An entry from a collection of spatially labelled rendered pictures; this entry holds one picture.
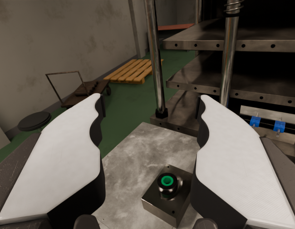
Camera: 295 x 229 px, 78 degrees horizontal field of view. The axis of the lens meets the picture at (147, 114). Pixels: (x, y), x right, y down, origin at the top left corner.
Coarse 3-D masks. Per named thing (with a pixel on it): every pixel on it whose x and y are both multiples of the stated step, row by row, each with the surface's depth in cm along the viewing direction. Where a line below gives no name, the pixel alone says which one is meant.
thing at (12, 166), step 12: (24, 144) 7; (12, 156) 7; (24, 156) 7; (0, 168) 6; (12, 168) 6; (0, 180) 6; (12, 180) 6; (0, 192) 6; (0, 204) 5; (0, 228) 5; (12, 228) 5; (24, 228) 5; (36, 228) 5; (48, 228) 5
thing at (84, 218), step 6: (84, 216) 5; (90, 216) 5; (78, 222) 5; (84, 222) 5; (90, 222) 5; (96, 222) 5; (198, 222) 5; (204, 222) 5; (210, 222) 5; (78, 228) 5; (84, 228) 5; (90, 228) 5; (96, 228) 5; (192, 228) 5; (198, 228) 5; (204, 228) 5; (210, 228) 5; (216, 228) 5
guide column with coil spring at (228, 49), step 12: (228, 0) 76; (228, 12) 78; (228, 24) 80; (228, 36) 82; (228, 48) 84; (228, 60) 87; (228, 72) 90; (228, 84) 93; (228, 96) 97; (228, 108) 102
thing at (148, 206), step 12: (168, 168) 81; (156, 180) 76; (180, 180) 76; (156, 192) 72; (180, 192) 70; (144, 204) 71; (156, 204) 67; (168, 204) 67; (180, 204) 66; (168, 216) 65; (180, 216) 66
